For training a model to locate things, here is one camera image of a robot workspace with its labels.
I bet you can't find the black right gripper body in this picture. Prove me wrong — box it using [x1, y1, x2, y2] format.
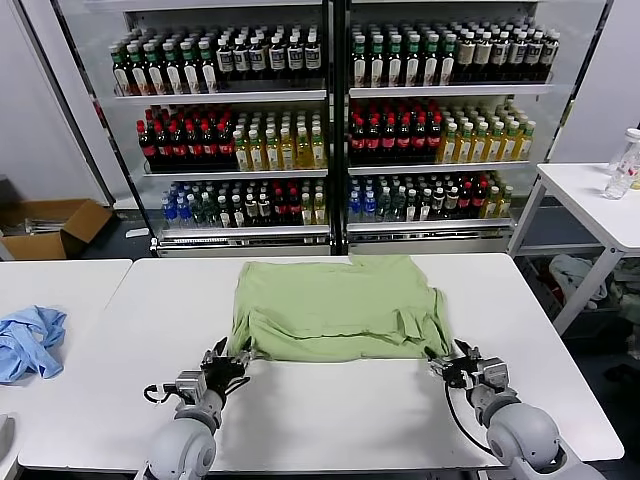
[444, 356, 482, 390]

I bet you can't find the small clear plastic bottle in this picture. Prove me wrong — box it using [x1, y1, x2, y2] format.
[604, 167, 632, 200]

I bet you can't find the grey device edge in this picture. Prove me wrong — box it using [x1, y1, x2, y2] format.
[0, 413, 17, 459]

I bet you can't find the white grey cloth pile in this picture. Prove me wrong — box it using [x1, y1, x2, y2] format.
[548, 253, 609, 311]

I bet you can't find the clear bottle white cap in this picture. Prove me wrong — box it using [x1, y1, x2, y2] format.
[608, 127, 640, 174]

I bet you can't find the grey metal parts bundle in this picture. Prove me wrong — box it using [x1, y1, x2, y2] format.
[22, 215, 67, 234]

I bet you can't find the open brown cardboard box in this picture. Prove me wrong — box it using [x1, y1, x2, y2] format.
[0, 198, 114, 261]

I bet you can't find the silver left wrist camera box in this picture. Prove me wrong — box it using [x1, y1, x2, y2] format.
[174, 370, 207, 401]

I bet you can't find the white cooler shelf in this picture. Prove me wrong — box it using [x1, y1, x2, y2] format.
[142, 168, 330, 180]
[114, 89, 329, 104]
[348, 83, 556, 99]
[154, 224, 332, 246]
[347, 218, 516, 236]
[348, 160, 532, 176]

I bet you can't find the beige label drink bottle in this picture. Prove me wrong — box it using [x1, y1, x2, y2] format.
[457, 32, 477, 84]
[474, 32, 494, 83]

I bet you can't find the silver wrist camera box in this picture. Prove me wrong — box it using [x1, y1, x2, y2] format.
[174, 370, 207, 401]
[477, 356, 510, 389]

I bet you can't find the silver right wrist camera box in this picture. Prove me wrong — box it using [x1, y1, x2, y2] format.
[477, 356, 510, 389]

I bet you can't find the white side table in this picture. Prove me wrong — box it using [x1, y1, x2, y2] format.
[507, 162, 640, 335]

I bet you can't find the green cap tea bottle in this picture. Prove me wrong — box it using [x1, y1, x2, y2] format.
[162, 41, 184, 95]
[367, 34, 386, 87]
[180, 40, 202, 95]
[422, 34, 440, 87]
[439, 33, 458, 86]
[110, 44, 132, 96]
[144, 42, 166, 96]
[198, 39, 220, 94]
[403, 34, 422, 87]
[349, 34, 368, 87]
[127, 43, 149, 96]
[385, 34, 404, 87]

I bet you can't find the light green polo shirt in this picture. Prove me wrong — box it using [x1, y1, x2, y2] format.
[230, 254, 454, 362]

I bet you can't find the teal grey cloth pile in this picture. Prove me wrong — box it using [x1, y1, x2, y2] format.
[607, 259, 640, 326]

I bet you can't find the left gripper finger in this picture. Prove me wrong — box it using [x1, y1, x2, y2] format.
[230, 338, 256, 367]
[202, 338, 229, 365]

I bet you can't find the glass beverage display cooler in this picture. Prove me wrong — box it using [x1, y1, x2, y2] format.
[339, 0, 616, 256]
[19, 0, 335, 259]

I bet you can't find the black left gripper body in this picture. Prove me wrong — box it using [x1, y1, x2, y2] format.
[202, 357, 250, 396]

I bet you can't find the crumpled light blue shirt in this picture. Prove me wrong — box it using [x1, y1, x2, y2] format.
[0, 304, 68, 385]

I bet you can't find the dark bottle blue white label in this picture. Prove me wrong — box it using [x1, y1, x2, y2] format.
[248, 35, 267, 78]
[525, 31, 543, 81]
[508, 31, 527, 82]
[216, 37, 234, 79]
[492, 31, 510, 82]
[268, 34, 286, 78]
[286, 33, 305, 77]
[232, 36, 251, 79]
[541, 30, 560, 81]
[303, 32, 323, 77]

